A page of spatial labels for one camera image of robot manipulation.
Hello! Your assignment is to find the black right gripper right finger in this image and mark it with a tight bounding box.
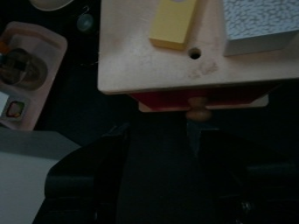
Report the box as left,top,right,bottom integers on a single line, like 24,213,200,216
185,120,299,224

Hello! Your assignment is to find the small teal round pendant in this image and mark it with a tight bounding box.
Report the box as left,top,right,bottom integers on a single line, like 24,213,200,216
76,6,96,33

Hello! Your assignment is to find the dark round toy pot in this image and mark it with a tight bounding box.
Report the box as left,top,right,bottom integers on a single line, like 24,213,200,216
0,47,49,91

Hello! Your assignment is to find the beige round plate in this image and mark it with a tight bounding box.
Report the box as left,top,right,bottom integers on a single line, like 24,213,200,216
28,0,74,12

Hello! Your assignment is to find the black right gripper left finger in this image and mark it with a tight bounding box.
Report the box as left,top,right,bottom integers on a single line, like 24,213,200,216
32,122,132,224

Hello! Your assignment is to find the red drawer with wooden knob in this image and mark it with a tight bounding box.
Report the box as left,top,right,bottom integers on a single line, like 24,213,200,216
129,85,280,123

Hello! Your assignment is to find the grey speckled block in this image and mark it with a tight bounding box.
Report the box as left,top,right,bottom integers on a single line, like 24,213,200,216
221,0,299,57

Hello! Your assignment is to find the pink toy tray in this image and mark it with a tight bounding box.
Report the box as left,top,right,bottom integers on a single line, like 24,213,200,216
0,20,69,131

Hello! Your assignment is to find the yellow wooden block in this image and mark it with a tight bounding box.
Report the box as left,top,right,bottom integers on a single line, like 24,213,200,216
148,0,199,51

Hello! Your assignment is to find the red yellow toy button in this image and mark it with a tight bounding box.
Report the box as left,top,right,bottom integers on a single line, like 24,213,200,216
4,101,25,119

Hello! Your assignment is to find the grey white box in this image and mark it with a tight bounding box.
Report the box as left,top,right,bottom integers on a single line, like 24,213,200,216
0,127,81,224

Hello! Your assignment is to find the light wooden board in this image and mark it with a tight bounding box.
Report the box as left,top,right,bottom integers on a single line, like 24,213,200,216
97,0,299,95

